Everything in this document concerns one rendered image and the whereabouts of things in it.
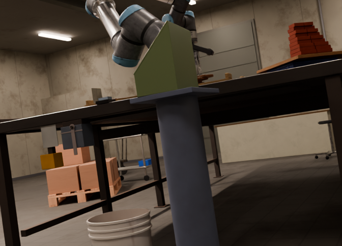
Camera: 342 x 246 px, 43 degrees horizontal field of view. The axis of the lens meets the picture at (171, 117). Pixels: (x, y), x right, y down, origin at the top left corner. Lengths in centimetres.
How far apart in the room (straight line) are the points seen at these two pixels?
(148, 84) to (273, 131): 666
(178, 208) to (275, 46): 1023
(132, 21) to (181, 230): 84
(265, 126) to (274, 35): 407
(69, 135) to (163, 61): 88
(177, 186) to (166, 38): 56
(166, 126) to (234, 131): 678
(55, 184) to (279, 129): 421
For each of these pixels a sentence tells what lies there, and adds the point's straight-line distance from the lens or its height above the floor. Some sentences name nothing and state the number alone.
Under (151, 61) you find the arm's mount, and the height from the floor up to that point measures 99.
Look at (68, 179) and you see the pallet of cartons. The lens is 588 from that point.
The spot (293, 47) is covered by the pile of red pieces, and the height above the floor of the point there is 115.
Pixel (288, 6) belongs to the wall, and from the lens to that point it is 1185.
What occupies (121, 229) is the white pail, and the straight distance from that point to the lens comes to 198.
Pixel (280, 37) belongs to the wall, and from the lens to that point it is 1177.
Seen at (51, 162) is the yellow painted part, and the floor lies 65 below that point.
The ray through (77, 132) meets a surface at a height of 79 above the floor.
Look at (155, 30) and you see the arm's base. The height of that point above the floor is 112.
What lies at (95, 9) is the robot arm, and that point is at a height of 135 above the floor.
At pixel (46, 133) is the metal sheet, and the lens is 247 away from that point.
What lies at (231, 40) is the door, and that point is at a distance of 1208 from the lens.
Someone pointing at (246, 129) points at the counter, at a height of 58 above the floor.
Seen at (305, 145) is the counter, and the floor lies 15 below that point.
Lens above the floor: 72
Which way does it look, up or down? 2 degrees up
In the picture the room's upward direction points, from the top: 8 degrees counter-clockwise
